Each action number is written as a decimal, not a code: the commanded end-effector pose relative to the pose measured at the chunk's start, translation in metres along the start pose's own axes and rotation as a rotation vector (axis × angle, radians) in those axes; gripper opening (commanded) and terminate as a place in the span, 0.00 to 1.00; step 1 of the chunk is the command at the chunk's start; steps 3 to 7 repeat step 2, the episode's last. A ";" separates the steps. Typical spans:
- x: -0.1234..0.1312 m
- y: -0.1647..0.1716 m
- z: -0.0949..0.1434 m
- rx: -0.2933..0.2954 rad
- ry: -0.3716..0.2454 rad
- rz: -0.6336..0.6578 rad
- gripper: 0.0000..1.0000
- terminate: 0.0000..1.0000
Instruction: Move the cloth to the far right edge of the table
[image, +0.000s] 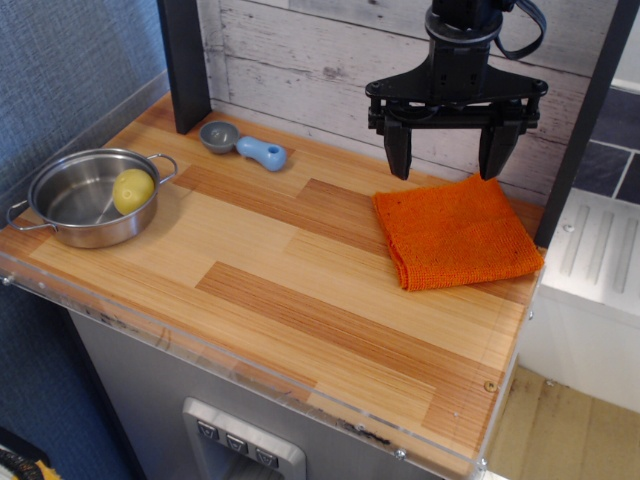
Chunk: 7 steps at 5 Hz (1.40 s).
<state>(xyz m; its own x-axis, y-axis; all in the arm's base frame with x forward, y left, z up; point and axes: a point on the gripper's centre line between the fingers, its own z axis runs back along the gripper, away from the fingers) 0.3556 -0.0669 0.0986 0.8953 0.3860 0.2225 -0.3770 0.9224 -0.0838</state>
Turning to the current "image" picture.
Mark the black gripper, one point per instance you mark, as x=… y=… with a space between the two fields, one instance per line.
x=455 y=87

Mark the orange knitted cloth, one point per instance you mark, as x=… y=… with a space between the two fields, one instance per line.
x=459 y=234

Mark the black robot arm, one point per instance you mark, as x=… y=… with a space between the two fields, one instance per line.
x=465 y=12

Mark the grey and blue scoop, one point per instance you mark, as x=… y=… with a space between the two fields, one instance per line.
x=221 y=137

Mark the white ribbed side unit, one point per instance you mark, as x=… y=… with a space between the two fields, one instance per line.
x=584 y=330

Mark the yellow toy potato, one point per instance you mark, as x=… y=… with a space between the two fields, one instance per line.
x=132 y=189

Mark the clear acrylic table guard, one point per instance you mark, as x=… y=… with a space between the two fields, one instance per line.
x=313 y=331

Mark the silver dispenser button panel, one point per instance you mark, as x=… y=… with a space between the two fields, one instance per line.
x=226 y=447

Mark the stainless steel pot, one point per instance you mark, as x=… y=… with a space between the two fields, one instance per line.
x=73 y=197

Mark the black and yellow object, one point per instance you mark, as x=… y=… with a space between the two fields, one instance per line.
x=21 y=459

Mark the dark right frame post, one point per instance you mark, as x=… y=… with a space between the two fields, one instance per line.
x=611 y=52

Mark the dark frame post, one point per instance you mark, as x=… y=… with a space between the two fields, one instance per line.
x=611 y=52
x=186 y=65

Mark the dark left frame post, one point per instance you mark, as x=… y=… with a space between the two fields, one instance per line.
x=186 y=65

